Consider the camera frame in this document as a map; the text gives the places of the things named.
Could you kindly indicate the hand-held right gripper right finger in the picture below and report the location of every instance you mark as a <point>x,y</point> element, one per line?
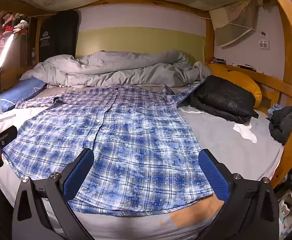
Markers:
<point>214,176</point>

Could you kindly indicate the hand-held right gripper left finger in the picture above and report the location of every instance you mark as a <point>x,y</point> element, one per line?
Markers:
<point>77,176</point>

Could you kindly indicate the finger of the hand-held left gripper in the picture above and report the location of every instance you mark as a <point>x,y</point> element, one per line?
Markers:
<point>3,136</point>

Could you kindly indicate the blue plaid shirt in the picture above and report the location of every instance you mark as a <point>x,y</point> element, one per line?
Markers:
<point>135,142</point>

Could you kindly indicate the grey bed sheet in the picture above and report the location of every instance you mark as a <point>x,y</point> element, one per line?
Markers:
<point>223,140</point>

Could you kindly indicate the blue pillow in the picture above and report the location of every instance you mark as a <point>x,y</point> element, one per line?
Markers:
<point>18,92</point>

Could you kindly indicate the white desk lamp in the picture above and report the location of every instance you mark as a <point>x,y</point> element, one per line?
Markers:
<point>4,52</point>

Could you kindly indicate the black folded jacket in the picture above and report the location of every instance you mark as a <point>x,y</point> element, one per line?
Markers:
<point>221,97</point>

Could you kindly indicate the dark crumpled clothing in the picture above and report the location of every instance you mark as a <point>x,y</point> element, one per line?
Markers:
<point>283,123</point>

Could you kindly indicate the cluttered shelf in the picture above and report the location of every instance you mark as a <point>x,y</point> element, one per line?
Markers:
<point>4,30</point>

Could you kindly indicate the yellow pillow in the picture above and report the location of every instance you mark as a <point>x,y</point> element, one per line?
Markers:
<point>247,82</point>

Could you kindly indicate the plush toy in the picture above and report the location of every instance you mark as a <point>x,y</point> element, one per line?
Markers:
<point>20,26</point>

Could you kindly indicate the grey duvet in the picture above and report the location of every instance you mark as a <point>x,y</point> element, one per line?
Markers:
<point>123,67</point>

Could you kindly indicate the grey hanging cloth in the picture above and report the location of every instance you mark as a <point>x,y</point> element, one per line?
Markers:
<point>236,22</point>

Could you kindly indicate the white wall switch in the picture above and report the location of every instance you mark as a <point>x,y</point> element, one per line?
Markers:
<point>264,43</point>

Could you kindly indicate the wooden bed frame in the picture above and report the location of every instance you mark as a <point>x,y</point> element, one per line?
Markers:
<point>288,42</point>

